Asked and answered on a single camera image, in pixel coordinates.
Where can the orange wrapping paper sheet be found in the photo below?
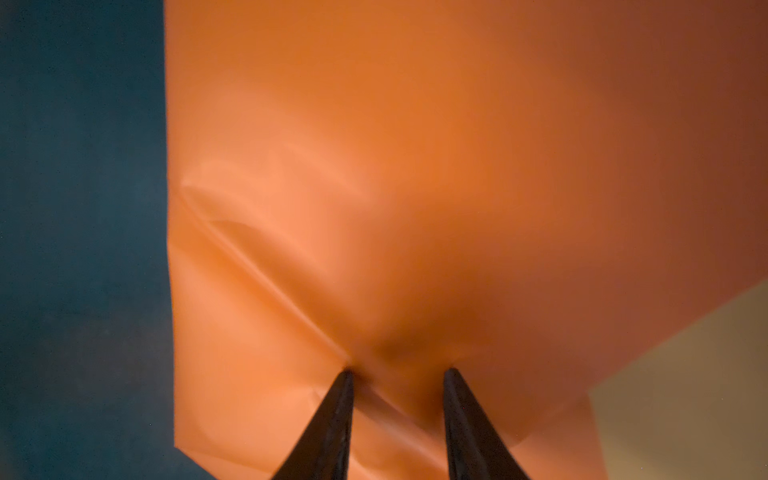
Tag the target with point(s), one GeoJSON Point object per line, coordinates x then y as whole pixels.
{"type": "Point", "coordinates": [534, 192]}

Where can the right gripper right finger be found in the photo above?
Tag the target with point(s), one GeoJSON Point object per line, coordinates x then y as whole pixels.
{"type": "Point", "coordinates": [474, 448]}

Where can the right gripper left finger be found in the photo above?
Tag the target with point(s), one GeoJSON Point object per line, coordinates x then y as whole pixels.
{"type": "Point", "coordinates": [323, 450]}

